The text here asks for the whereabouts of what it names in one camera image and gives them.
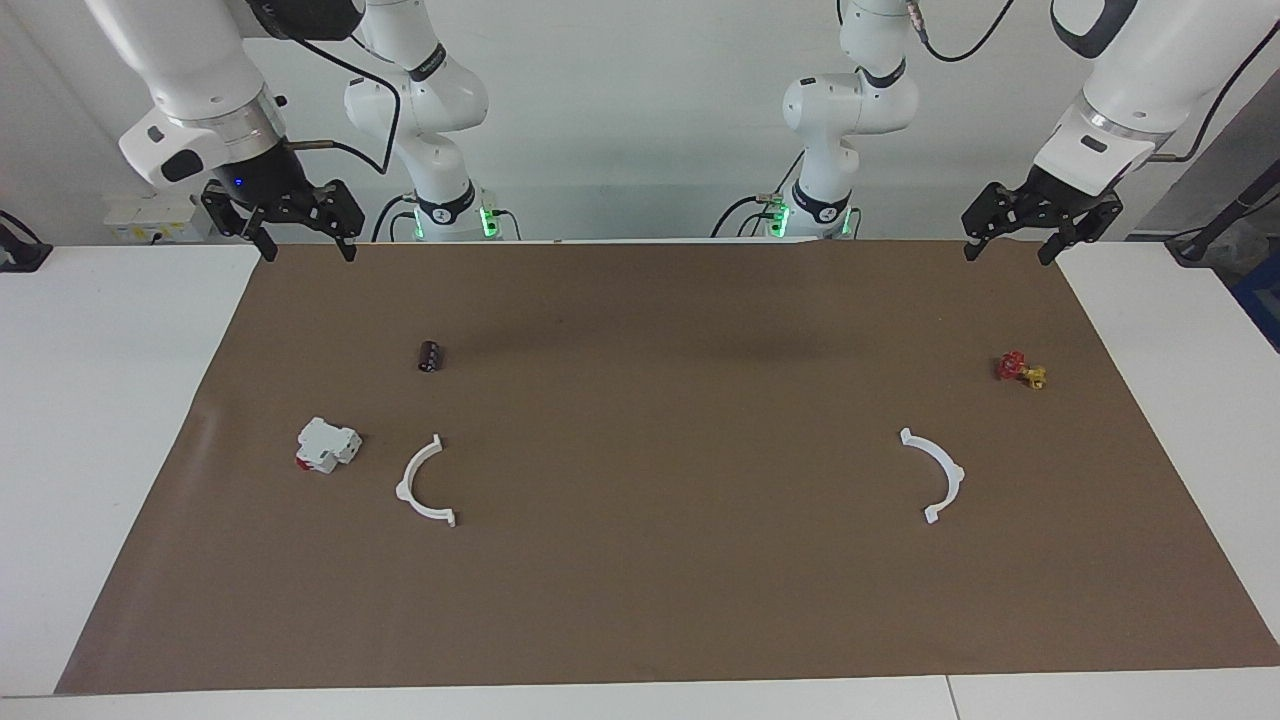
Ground red yellow valve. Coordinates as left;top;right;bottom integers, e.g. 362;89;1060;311
994;350;1048;391

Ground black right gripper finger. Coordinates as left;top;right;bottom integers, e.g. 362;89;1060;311
300;179;366;264
202;183;279;264

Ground black stand pole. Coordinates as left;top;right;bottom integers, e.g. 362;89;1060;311
1165;155;1280;267

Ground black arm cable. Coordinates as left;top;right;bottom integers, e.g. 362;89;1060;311
905;0;1280;164
245;0;404;177

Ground brown table mat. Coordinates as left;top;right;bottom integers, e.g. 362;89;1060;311
55;239;1280;695

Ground white power strip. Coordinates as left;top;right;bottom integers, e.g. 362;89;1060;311
103;193;214;244

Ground black base cable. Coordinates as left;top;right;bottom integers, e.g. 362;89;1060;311
371;194;417;243
711;150;807;239

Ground black clamp mount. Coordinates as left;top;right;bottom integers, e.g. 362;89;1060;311
0;209;54;274

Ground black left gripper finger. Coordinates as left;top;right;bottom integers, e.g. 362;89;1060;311
1037;194;1124;267
961;182;1037;263

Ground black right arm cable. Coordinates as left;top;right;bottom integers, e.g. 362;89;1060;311
245;0;404;177

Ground blue box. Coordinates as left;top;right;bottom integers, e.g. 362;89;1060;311
1232;250;1280;354

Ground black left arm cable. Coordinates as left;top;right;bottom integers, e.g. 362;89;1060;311
905;0;1280;164

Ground white half ring pipe clamp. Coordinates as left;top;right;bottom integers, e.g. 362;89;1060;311
899;427;967;525
396;433;458;528

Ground white circuit breaker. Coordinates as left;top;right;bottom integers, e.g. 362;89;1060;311
295;416;363;475

